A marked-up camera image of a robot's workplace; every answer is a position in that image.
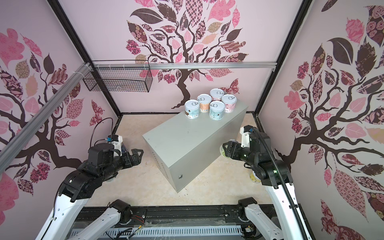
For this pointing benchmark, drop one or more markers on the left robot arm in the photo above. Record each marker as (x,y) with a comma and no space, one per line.
(104,162)

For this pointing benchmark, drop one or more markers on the green labelled can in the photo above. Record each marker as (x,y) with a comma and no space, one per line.
(223,151)

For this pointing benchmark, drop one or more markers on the black right corner post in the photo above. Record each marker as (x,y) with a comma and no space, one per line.
(288,43)

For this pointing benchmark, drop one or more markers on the small light blue can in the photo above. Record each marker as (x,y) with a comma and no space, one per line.
(192,109)

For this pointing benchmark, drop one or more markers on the grey teal can front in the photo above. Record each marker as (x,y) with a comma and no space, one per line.
(217,109)

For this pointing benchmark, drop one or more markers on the black wire mesh basket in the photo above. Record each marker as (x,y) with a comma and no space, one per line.
(120,77)

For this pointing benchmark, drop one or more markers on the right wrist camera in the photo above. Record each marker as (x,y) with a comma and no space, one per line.
(247,135)

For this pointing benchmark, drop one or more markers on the black corner frame post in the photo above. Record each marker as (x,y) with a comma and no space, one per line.
(72,34)

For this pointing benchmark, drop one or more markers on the yellow labelled can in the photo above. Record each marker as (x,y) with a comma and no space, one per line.
(254,178)

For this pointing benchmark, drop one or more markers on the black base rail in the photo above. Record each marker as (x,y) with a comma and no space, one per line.
(204,215)

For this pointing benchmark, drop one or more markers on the grey metal cabinet box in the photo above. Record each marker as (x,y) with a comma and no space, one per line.
(183,148)

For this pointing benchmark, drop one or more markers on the back aluminium rail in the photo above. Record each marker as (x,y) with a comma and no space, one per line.
(171,66)

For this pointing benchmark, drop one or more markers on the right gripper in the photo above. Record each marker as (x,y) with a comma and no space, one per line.
(236,145)

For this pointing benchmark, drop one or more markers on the pink white labelled can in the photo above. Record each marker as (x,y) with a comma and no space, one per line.
(230,102)

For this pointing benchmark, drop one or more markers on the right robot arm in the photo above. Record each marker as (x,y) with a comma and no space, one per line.
(275,176)

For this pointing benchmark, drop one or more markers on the orange labelled can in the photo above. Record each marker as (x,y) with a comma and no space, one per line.
(204,101)

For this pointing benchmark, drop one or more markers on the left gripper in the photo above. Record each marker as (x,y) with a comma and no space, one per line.
(130,163)

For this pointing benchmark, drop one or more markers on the aluminium rail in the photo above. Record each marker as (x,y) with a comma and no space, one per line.
(171,66)
(11,150)

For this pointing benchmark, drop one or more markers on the left aluminium rail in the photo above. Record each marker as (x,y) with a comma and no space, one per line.
(11,150)

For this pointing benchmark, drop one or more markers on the white slotted cable duct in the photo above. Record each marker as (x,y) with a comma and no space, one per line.
(170,232)

